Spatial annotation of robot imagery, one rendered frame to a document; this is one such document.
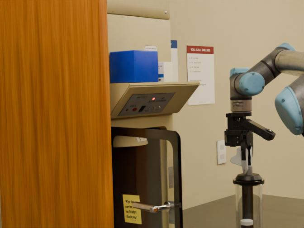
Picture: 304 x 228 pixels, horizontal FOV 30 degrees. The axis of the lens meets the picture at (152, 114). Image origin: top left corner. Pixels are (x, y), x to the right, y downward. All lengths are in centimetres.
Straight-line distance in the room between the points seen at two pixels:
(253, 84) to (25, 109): 71
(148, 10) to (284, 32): 172
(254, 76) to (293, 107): 40
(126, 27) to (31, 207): 62
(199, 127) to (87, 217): 121
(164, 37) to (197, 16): 89
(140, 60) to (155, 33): 24
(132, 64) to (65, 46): 19
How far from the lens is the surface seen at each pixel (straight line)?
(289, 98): 148
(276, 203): 271
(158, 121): 180
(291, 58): 176
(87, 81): 153
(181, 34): 259
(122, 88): 155
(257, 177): 198
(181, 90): 173
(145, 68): 159
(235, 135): 197
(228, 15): 291
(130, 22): 172
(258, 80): 184
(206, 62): 273
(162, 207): 141
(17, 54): 178
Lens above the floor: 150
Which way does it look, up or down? 3 degrees down
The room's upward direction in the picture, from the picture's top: 2 degrees counter-clockwise
